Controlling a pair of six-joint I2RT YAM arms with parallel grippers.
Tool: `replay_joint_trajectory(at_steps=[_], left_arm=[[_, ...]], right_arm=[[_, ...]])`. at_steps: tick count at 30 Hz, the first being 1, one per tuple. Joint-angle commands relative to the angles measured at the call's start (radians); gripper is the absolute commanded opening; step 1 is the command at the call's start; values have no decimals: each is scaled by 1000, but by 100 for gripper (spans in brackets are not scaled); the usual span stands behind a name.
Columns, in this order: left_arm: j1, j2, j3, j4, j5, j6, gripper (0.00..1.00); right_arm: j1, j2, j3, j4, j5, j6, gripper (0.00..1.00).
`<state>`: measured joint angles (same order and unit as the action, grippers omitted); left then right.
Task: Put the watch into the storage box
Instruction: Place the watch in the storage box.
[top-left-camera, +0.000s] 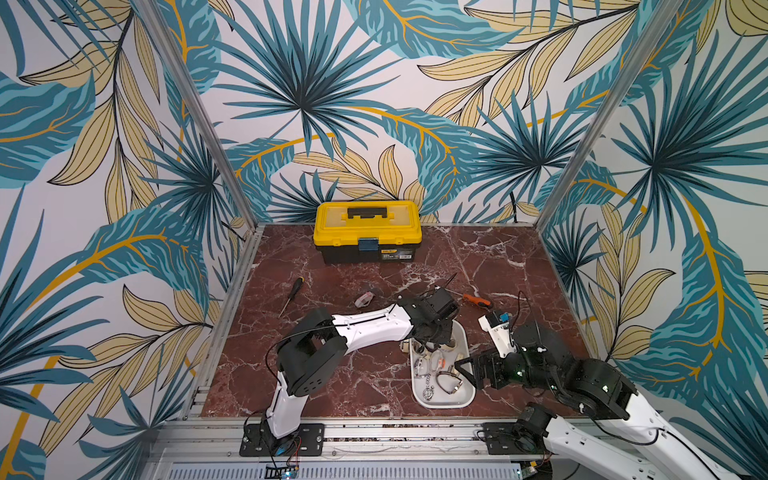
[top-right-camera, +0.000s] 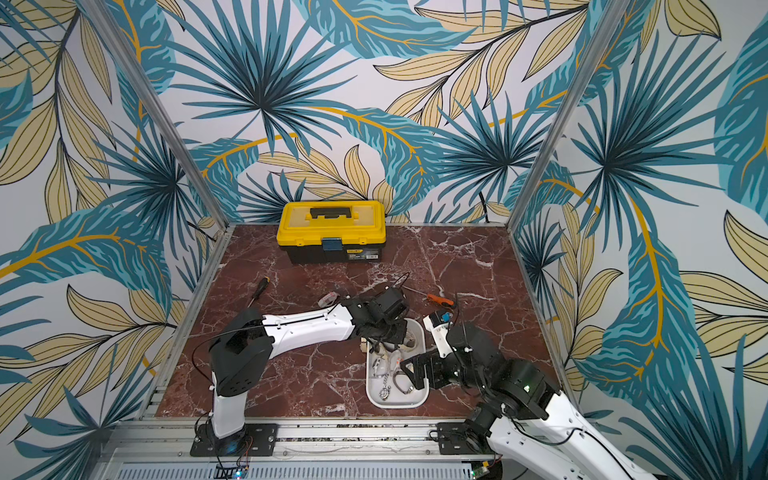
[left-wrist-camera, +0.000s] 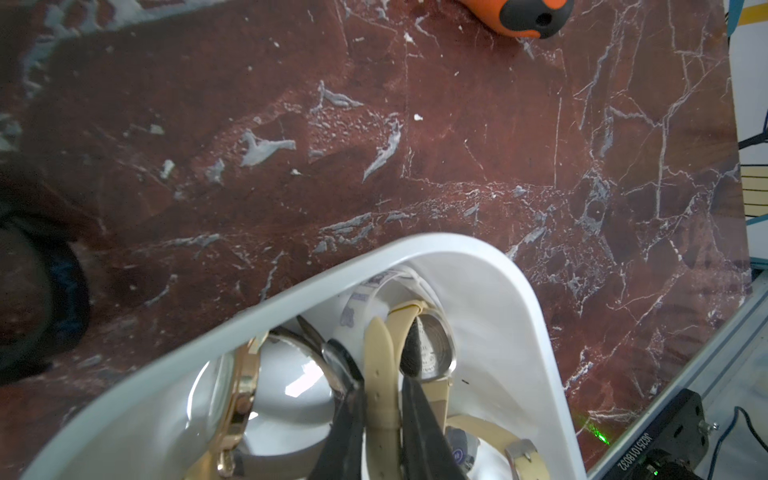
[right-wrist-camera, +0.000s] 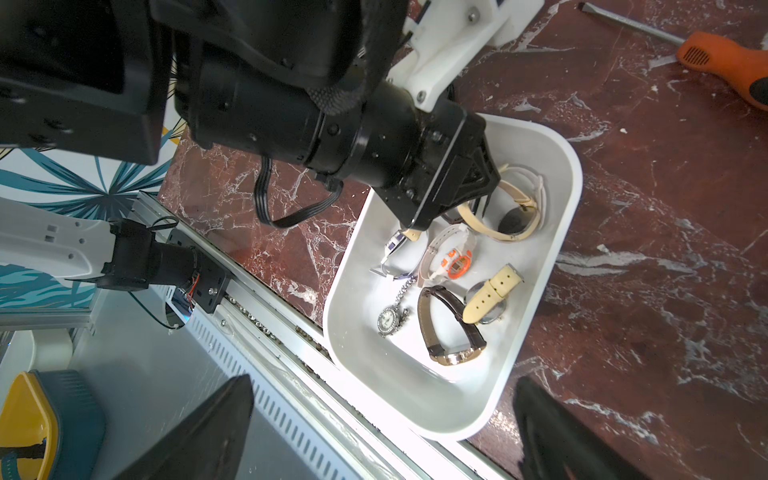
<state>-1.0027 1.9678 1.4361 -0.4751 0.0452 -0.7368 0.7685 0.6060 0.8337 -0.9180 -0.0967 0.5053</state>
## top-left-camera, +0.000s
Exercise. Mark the left aluminium corner post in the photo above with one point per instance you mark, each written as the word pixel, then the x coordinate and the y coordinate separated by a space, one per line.
pixel 160 34

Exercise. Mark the yellow black toolbox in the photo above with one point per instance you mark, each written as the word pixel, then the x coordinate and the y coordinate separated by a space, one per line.
pixel 367 231

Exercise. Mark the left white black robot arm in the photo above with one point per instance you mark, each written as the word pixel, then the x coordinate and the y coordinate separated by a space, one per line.
pixel 308 356

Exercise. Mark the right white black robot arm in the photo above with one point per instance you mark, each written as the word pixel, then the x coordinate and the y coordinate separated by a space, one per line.
pixel 537 358

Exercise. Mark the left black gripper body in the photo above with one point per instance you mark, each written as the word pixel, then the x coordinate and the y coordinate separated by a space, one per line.
pixel 442 333

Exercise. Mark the white plastic storage tray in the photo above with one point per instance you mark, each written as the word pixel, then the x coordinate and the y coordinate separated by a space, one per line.
pixel 458 350

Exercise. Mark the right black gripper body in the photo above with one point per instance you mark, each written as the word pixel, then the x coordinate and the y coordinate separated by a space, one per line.
pixel 488 369

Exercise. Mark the clear strap purple watch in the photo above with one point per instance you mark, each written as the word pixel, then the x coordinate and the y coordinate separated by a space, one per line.
pixel 421 366

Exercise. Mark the aluminium corner post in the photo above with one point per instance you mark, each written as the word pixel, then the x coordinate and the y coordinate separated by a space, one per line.
pixel 160 34
pixel 662 16

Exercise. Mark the dark strap rose gold watch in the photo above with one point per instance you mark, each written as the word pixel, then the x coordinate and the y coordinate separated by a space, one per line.
pixel 449 382

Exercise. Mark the orange handled screwdriver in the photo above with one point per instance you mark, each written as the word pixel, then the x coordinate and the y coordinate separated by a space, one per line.
pixel 476 301

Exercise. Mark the silver pendant chain watch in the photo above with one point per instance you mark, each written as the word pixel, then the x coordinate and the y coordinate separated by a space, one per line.
pixel 429 388

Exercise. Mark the pink beige strap watch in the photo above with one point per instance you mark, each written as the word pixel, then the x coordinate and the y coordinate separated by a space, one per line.
pixel 364 300

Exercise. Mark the right aluminium corner post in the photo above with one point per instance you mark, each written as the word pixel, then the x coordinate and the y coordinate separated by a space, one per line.
pixel 662 16

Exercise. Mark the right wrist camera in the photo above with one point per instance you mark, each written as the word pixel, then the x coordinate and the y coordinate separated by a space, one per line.
pixel 497 324

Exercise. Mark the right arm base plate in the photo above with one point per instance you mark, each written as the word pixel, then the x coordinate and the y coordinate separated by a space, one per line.
pixel 513 438

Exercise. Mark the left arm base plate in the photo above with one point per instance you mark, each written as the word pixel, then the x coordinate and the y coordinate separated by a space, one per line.
pixel 259 442

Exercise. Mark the black handled screwdriver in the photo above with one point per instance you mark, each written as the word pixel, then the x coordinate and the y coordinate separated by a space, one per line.
pixel 295 289

